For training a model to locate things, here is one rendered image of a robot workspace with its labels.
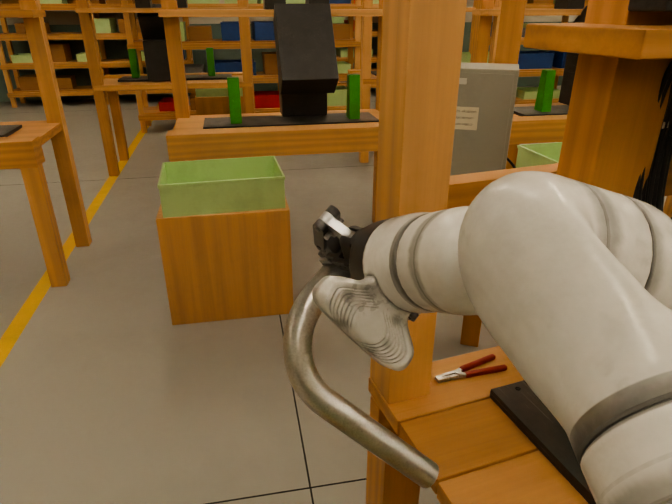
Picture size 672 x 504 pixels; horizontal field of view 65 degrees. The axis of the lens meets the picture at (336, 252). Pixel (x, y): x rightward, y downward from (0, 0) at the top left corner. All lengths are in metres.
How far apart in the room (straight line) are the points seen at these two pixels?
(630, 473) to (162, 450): 2.15
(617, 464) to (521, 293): 0.07
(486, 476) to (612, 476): 0.75
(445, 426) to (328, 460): 1.17
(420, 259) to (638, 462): 0.17
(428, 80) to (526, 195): 0.58
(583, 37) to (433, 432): 0.69
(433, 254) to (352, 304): 0.09
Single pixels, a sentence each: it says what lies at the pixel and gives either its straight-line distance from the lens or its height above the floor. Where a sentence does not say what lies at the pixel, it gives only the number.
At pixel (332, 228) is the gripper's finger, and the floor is 1.39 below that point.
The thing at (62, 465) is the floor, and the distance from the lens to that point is 2.37.
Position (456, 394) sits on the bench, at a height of 0.88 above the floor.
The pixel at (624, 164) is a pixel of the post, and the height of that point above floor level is 1.31.
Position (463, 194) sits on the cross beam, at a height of 1.25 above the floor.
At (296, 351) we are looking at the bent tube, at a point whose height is 1.26.
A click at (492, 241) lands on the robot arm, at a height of 1.48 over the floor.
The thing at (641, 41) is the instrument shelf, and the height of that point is 1.52.
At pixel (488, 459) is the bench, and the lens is 0.98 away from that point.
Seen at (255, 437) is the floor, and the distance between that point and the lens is 2.25.
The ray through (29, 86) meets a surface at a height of 0.33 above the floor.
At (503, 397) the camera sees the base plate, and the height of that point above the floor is 0.90.
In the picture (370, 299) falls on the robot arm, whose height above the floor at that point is 1.38.
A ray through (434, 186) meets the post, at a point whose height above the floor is 1.31.
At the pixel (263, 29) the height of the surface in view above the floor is 1.27.
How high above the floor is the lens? 1.57
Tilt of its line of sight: 25 degrees down
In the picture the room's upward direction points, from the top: straight up
